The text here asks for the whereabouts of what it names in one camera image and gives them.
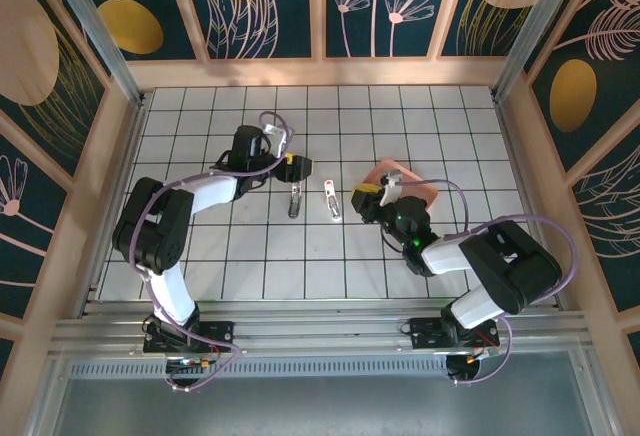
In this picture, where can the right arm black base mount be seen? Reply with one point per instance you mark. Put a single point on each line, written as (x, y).
(425, 328)

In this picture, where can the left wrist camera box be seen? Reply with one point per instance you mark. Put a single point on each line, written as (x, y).
(274, 136)

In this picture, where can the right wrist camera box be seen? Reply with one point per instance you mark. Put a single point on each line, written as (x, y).
(390, 191)

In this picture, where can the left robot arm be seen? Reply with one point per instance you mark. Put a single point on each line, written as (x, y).
(155, 226)

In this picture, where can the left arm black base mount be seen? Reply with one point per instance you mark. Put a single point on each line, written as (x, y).
(220, 331)

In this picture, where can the small white stapler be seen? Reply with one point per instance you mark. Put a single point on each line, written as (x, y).
(295, 201)

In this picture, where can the pink white stapler piece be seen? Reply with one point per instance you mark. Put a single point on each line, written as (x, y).
(332, 201)

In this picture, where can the long aluminium base rail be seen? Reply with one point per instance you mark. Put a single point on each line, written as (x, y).
(320, 326)

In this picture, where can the aluminium corner post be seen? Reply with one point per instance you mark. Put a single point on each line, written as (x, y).
(96, 31)
(537, 31)

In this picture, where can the pink plastic tray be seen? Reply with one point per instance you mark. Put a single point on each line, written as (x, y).
(420, 191)

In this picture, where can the aluminium side rail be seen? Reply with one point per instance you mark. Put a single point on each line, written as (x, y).
(127, 156)
(516, 156)

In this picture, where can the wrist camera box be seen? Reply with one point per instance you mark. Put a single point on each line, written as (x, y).
(390, 191)
(274, 136)

